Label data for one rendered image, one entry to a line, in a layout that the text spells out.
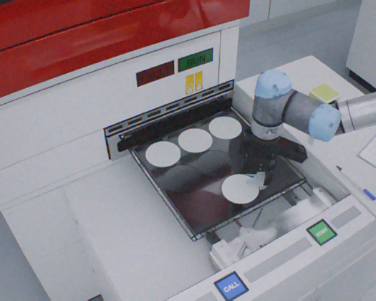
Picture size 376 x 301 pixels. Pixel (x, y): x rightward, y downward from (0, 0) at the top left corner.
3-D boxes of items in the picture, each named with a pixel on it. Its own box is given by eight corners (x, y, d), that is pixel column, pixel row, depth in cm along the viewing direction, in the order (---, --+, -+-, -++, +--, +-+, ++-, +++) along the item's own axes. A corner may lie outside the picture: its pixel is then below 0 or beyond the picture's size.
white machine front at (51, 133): (-2, 206, 122) (-52, 101, 93) (228, 111, 150) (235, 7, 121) (1, 213, 120) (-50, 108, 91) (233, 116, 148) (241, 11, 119)
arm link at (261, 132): (281, 105, 100) (287, 129, 94) (278, 120, 103) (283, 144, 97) (250, 105, 100) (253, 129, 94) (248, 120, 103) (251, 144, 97)
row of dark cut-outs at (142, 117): (105, 135, 124) (104, 128, 122) (230, 86, 139) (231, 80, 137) (106, 135, 123) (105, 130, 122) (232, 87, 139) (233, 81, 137)
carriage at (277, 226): (208, 258, 106) (208, 252, 104) (316, 198, 119) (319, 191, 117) (225, 282, 101) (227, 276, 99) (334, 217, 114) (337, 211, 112)
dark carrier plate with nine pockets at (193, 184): (133, 149, 127) (133, 147, 126) (230, 110, 139) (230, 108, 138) (195, 235, 106) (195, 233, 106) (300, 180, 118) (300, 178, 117)
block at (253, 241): (238, 236, 107) (239, 230, 105) (249, 231, 108) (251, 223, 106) (256, 259, 102) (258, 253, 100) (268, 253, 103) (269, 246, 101)
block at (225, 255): (211, 251, 104) (212, 244, 102) (223, 244, 106) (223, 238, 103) (229, 275, 100) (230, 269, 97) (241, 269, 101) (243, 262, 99)
